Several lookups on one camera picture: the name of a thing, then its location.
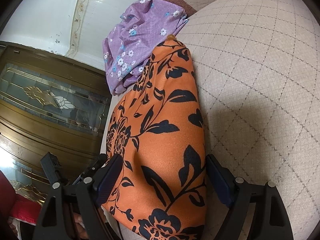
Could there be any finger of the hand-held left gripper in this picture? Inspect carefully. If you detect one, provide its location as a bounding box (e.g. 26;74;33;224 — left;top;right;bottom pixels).
40;152;69;185
73;153;108;184

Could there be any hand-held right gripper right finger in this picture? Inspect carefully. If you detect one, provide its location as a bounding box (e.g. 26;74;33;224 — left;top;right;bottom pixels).
205;154;294;240

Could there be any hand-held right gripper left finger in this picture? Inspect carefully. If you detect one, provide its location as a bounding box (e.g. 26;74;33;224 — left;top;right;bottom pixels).
36;154;123;240

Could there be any orange floral garment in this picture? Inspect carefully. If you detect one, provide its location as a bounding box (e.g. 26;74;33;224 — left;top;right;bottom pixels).
100;36;208;240

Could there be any wooden door with glass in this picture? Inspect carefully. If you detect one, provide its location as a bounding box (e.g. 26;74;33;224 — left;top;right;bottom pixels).
0;40;113;203

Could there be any beige quilted sofa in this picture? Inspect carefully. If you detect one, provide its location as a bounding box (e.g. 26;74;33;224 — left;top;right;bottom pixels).
100;0;317;240

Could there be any purple floral garment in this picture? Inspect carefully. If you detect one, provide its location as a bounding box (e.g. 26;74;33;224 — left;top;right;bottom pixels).
102;0;188;96

